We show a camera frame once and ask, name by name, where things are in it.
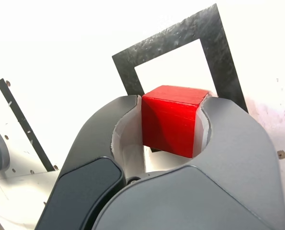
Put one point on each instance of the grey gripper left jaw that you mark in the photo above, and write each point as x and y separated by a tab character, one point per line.
85	172

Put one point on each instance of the red cube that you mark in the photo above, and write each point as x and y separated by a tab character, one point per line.
169	119

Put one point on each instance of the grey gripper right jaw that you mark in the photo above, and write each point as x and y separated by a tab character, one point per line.
205	196

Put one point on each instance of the black tape strip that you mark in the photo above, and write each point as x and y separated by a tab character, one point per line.
23	119

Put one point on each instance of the black tape square outline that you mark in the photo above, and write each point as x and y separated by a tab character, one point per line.
171	38

